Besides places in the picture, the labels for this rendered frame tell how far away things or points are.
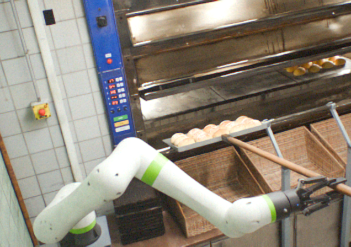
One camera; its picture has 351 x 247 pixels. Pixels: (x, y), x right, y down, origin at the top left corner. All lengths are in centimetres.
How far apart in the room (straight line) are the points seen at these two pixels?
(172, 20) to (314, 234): 175
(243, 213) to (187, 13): 162
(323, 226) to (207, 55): 143
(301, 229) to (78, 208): 192
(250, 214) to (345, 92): 227
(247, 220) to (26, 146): 173
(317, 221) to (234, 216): 180
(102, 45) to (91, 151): 71
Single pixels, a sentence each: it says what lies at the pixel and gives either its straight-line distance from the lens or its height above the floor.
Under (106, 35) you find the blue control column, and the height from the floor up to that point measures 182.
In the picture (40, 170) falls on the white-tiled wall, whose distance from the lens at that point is 283.
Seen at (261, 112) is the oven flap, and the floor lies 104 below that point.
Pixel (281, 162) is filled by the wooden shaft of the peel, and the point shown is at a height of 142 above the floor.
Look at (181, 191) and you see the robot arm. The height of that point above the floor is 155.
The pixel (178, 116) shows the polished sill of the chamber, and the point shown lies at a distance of 285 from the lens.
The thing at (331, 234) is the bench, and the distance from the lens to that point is 330.
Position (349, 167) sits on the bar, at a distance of 295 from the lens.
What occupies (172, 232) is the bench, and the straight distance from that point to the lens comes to 280.
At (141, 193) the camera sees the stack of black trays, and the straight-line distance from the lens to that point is 267.
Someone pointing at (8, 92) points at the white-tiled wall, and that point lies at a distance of 262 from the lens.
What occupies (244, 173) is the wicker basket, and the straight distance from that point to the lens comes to 300.
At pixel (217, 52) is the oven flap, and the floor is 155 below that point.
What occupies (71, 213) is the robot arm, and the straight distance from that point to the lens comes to 153.
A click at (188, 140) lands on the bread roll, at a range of 236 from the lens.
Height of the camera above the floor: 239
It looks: 26 degrees down
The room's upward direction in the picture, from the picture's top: 8 degrees counter-clockwise
